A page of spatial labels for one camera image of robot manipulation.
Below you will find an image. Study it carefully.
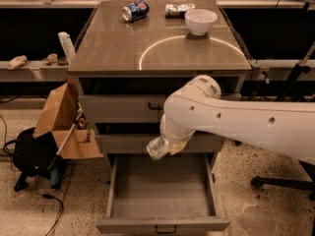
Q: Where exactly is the grey drawer cabinet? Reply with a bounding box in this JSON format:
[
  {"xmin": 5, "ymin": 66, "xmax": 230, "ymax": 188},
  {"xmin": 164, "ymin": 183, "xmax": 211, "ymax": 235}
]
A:
[{"xmin": 67, "ymin": 0, "xmax": 253, "ymax": 169}]

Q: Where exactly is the black bag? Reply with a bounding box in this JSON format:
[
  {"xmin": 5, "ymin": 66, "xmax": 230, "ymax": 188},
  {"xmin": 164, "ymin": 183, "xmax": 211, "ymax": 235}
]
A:
[{"xmin": 13, "ymin": 128, "xmax": 66, "ymax": 192}]

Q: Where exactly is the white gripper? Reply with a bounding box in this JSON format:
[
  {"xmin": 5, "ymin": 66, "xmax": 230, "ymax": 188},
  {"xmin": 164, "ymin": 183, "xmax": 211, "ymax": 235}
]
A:
[{"xmin": 160, "ymin": 129, "xmax": 194, "ymax": 155}]

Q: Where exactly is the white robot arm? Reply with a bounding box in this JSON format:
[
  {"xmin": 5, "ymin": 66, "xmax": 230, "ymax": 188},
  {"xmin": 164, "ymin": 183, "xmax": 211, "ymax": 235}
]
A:
[{"xmin": 161, "ymin": 75, "xmax": 315, "ymax": 164}]

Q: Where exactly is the crumpled silver chip bag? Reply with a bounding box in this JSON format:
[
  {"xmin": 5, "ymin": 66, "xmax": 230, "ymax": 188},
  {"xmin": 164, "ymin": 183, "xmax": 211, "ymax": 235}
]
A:
[{"xmin": 165, "ymin": 3, "xmax": 195, "ymax": 18}]

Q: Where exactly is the brown cardboard box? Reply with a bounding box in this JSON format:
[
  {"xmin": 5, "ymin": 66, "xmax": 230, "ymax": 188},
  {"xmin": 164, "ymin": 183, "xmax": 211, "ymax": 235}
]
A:
[{"xmin": 33, "ymin": 82, "xmax": 103, "ymax": 159}]

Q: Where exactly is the grey handled floor tool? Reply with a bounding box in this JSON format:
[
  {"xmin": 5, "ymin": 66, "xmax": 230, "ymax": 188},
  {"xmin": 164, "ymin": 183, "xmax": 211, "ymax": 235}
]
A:
[{"xmin": 48, "ymin": 109, "xmax": 83, "ymax": 188}]

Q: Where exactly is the white plastic bottle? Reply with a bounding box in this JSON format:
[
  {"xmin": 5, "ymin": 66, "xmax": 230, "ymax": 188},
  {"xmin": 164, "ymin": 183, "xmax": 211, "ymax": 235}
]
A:
[{"xmin": 58, "ymin": 31, "xmax": 75, "ymax": 64}]

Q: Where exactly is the white bowl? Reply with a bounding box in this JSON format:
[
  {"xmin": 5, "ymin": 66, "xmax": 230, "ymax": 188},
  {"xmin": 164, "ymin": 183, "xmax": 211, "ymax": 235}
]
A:
[{"xmin": 185, "ymin": 9, "xmax": 218, "ymax": 35}]

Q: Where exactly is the blue pepsi can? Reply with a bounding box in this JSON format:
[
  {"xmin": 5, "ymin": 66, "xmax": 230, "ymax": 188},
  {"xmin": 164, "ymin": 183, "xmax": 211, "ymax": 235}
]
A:
[{"xmin": 122, "ymin": 0, "xmax": 150, "ymax": 23}]

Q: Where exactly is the bottom grey drawer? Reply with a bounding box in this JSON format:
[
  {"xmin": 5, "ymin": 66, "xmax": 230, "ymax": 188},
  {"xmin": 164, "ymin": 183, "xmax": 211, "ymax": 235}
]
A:
[{"xmin": 96, "ymin": 153, "xmax": 229, "ymax": 236}]

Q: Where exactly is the green 7up can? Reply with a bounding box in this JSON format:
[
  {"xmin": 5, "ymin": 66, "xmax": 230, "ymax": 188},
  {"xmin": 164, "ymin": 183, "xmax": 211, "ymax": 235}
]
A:
[{"xmin": 147, "ymin": 136, "xmax": 169, "ymax": 160}]

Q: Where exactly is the top grey drawer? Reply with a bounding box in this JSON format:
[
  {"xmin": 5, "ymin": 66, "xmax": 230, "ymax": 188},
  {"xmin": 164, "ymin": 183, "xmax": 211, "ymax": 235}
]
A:
[{"xmin": 79, "ymin": 94, "xmax": 166, "ymax": 123}]

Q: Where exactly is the grey drawer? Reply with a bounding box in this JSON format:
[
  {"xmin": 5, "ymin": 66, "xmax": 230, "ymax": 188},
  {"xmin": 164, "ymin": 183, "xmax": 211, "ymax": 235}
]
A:
[
  {"xmin": 96, "ymin": 153, "xmax": 229, "ymax": 236},
  {"xmin": 95, "ymin": 134, "xmax": 224, "ymax": 154},
  {"xmin": 79, "ymin": 94, "xmax": 166, "ymax": 123}
]

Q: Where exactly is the black office chair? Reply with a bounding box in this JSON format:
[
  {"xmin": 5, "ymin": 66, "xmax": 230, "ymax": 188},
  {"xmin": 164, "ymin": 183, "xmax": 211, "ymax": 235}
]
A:
[{"xmin": 250, "ymin": 161, "xmax": 315, "ymax": 201}]

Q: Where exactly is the middle grey drawer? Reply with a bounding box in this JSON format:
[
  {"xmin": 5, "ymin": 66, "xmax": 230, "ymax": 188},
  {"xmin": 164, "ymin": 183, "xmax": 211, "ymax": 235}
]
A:
[{"xmin": 95, "ymin": 134, "xmax": 224, "ymax": 154}]

